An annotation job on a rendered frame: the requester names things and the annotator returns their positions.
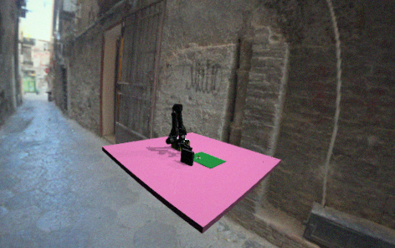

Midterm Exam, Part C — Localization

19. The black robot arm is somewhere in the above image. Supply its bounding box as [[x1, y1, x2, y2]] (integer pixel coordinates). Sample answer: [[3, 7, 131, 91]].
[[165, 103, 187, 145]]

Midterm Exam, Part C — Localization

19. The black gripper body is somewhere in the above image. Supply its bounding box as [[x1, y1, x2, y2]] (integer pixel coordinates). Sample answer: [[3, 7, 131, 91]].
[[175, 140, 189, 150]]

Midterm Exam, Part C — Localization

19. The black cooling fan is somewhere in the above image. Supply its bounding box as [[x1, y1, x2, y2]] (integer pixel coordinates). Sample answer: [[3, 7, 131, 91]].
[[180, 148, 194, 166]]

